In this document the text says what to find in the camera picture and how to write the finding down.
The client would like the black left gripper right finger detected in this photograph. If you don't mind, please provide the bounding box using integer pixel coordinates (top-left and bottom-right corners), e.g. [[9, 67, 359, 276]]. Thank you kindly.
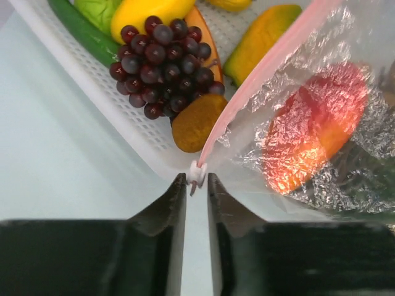
[[207, 173, 394, 295]]

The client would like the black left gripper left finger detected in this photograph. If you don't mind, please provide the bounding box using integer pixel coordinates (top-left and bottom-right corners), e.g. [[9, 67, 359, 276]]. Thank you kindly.
[[1, 173, 186, 295]]

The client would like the clear zip top bag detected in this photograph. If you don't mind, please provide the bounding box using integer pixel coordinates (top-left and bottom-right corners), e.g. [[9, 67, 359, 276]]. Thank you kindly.
[[189, 1, 394, 224]]

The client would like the red yellow mango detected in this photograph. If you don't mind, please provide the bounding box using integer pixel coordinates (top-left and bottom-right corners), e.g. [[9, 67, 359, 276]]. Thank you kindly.
[[262, 62, 368, 195]]

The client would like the green leaf vegetable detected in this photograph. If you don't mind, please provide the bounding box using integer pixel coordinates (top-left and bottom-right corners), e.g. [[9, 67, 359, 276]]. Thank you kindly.
[[73, 0, 122, 36]]

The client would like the brown kiwi fruit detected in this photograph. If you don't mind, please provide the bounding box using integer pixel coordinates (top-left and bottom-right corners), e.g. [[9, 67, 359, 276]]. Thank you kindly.
[[172, 94, 228, 153]]

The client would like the dark purple grape bunch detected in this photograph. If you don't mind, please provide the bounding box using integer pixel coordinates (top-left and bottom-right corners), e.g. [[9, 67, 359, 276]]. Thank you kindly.
[[109, 15, 225, 120]]

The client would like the white plastic fruit tray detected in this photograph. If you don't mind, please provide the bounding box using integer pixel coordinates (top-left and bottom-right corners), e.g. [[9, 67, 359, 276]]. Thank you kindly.
[[9, 0, 312, 178]]

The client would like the green cucumber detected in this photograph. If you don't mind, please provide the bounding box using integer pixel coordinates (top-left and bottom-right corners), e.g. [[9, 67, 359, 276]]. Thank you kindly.
[[48, 0, 119, 68]]

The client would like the green orange mango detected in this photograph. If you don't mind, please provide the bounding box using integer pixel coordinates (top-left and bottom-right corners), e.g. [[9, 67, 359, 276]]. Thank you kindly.
[[223, 4, 302, 88]]

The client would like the orange papaya slice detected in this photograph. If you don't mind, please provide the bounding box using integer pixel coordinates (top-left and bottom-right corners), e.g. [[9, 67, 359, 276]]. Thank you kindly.
[[184, 5, 224, 84]]

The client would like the yellow green pear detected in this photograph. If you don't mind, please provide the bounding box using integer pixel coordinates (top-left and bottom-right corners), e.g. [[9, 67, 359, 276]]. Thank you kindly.
[[207, 0, 252, 12]]

